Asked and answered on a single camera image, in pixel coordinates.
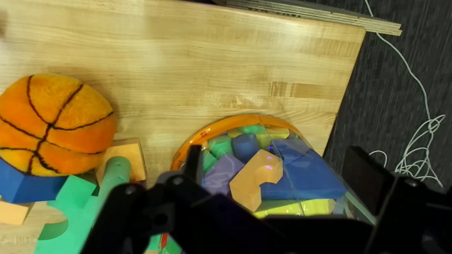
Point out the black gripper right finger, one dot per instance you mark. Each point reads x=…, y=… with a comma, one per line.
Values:
x=366, y=179

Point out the orange plush basketball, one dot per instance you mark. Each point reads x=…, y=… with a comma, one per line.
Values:
x=54, y=126

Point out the clear plastic block bag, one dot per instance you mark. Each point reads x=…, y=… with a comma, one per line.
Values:
x=242, y=136

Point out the large blue foam block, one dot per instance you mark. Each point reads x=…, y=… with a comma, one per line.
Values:
x=306, y=176

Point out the orange square foam block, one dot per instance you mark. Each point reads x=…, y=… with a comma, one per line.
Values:
x=131, y=150

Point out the orange foam block in bag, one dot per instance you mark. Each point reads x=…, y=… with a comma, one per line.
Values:
x=246, y=187

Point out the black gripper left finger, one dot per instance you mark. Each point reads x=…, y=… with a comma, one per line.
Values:
x=193, y=169

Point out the green foam arch block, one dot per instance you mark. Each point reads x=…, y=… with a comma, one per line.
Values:
x=80, y=205

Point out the green foam cylinder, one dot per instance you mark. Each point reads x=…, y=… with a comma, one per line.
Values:
x=118, y=173

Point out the purple foam block in bag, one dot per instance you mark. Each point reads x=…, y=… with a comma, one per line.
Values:
x=217, y=180

